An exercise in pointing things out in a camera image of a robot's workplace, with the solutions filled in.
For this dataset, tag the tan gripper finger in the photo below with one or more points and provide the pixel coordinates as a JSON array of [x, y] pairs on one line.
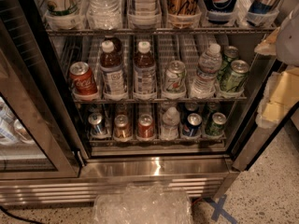
[[268, 45], [281, 93]]

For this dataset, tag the front left iced tea bottle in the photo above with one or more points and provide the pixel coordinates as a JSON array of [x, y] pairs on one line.
[[112, 69]]

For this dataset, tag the clear plastic wrap bundle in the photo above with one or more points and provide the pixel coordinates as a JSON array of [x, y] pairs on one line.
[[143, 205]]

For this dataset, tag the red can bottom shelf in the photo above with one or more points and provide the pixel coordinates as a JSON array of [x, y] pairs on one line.
[[145, 126]]

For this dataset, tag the rear iced tea bottle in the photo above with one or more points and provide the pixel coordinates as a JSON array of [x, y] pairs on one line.
[[117, 43]]

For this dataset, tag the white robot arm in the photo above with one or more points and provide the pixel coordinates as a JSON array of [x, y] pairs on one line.
[[287, 44]]

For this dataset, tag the rear green can bottom shelf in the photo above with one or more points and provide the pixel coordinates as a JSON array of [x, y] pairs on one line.
[[209, 109]]

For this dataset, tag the blue silver can bottom shelf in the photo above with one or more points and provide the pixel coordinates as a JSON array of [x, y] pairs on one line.
[[97, 123]]

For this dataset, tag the shelf water bottle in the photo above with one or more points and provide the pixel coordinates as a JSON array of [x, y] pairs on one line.
[[170, 122], [207, 69], [104, 14]]

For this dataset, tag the iced tea bottle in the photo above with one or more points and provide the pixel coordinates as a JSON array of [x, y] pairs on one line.
[[144, 69], [117, 43], [112, 69]]

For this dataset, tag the middle iced tea bottle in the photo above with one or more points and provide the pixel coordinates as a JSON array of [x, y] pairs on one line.
[[144, 69]]

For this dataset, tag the stainless steel fridge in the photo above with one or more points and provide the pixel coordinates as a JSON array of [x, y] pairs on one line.
[[203, 166]]

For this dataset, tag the pepsi can shelf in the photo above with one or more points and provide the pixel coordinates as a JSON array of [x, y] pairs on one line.
[[192, 125], [189, 108]]

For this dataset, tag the rear green can middle shelf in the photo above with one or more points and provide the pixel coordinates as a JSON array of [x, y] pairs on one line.
[[230, 54]]

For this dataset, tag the front green can middle shelf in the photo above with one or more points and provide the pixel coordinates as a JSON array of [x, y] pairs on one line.
[[234, 76]]

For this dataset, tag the orange brown can bottom shelf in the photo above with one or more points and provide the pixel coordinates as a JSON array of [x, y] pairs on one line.
[[122, 127]]

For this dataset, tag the front green can bottom shelf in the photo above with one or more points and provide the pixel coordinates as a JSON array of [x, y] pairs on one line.
[[215, 124]]

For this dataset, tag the red coca-cola can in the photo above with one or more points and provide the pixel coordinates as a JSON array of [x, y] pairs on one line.
[[83, 79]]

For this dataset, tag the white 7up can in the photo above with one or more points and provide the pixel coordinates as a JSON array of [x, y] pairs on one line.
[[174, 76]]

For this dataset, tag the blue tape cross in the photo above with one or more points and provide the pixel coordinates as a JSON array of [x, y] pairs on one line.
[[218, 209]]

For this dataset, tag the glass fridge door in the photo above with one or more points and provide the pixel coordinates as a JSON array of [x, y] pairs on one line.
[[25, 131]]

